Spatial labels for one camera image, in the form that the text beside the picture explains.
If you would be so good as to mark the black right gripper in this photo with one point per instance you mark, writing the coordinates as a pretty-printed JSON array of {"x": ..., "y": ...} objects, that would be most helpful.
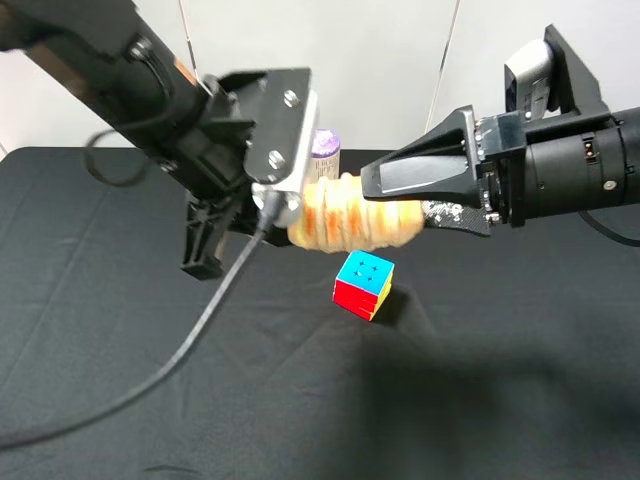
[{"x": 451, "y": 163}]

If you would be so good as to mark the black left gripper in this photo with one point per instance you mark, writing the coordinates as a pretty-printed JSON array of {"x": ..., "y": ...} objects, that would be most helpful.
[{"x": 201, "y": 140}]

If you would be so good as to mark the tan ridged bread loaf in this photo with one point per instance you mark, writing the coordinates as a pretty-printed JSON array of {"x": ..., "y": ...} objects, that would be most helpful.
[{"x": 335, "y": 217}]

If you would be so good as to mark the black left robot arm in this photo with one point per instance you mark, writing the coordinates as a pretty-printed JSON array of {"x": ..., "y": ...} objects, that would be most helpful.
[{"x": 106, "y": 56}]

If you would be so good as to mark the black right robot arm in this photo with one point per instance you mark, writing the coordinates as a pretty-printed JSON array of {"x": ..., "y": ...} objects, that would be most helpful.
[{"x": 576, "y": 164}]

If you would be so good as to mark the purple roll with white label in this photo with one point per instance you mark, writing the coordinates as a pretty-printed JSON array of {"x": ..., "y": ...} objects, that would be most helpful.
[{"x": 325, "y": 156}]

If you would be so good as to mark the colourful puzzle cube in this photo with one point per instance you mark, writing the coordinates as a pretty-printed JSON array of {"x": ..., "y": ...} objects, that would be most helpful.
[{"x": 363, "y": 284}]

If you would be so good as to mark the black tablecloth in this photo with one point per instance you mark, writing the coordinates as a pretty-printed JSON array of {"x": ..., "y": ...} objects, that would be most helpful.
[{"x": 512, "y": 357}]

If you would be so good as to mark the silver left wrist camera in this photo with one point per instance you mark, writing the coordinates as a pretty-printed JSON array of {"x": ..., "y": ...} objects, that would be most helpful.
[{"x": 280, "y": 149}]

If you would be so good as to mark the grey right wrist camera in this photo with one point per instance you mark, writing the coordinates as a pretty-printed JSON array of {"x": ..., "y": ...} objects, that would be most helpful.
[{"x": 547, "y": 75}]

